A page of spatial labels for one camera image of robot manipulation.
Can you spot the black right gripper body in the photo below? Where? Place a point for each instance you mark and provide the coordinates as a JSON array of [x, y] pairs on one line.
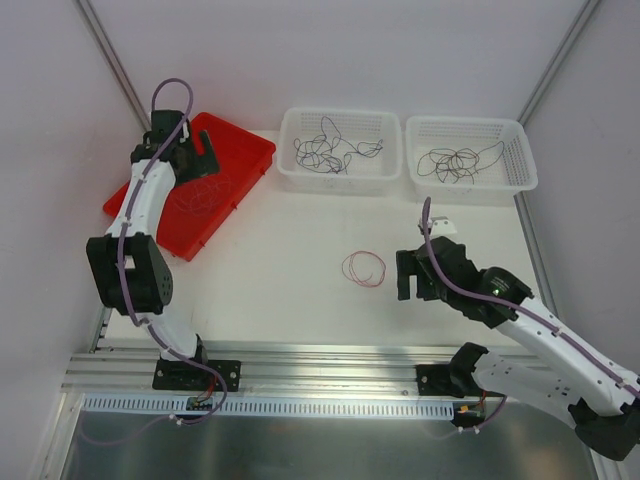
[[417, 272]]

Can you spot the white basket right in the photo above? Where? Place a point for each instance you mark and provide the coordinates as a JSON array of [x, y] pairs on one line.
[[468, 160]]

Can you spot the aluminium rail base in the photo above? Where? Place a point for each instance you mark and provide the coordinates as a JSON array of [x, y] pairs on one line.
[[267, 369]]

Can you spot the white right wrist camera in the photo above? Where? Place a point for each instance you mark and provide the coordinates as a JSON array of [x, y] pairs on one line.
[[437, 226]]

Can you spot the red plastic tray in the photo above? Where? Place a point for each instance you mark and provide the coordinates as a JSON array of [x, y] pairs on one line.
[[195, 211]]

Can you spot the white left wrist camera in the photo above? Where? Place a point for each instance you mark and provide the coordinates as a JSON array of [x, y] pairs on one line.
[[185, 132]]

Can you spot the white basket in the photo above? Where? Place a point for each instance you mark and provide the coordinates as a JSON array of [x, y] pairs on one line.
[[468, 160], [340, 151]]

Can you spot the white basket middle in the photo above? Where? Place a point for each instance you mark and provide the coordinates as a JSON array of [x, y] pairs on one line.
[[340, 151]]

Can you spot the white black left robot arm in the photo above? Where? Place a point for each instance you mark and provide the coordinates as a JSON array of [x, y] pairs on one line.
[[102, 253]]

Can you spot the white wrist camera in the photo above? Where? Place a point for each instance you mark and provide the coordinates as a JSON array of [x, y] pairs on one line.
[[185, 132], [437, 226]]

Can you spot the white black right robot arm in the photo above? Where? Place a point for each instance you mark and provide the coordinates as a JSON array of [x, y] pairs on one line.
[[597, 398]]

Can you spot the white slotted cable duct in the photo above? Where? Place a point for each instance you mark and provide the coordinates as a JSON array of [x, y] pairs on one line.
[[277, 407]]

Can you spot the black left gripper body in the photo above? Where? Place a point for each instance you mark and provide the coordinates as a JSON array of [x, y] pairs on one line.
[[195, 160]]

